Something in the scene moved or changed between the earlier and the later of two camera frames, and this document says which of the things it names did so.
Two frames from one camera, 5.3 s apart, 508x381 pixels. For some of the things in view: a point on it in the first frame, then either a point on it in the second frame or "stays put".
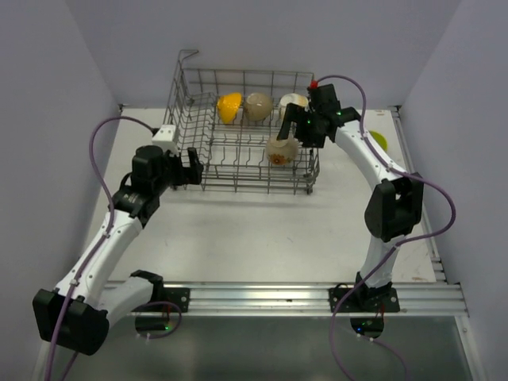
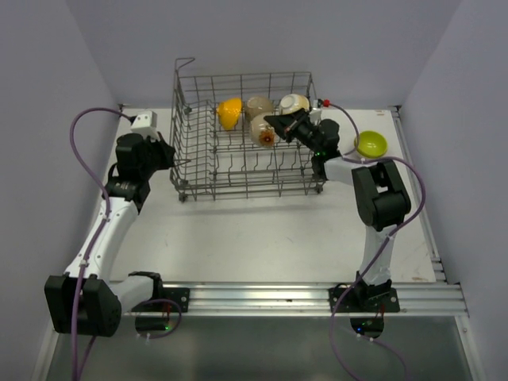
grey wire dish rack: [232, 119] stays put
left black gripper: [190, 175] → [167, 151]
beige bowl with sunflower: [281, 152] → [262, 132]
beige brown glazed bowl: [258, 106] stays put
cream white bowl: [294, 98] stays put
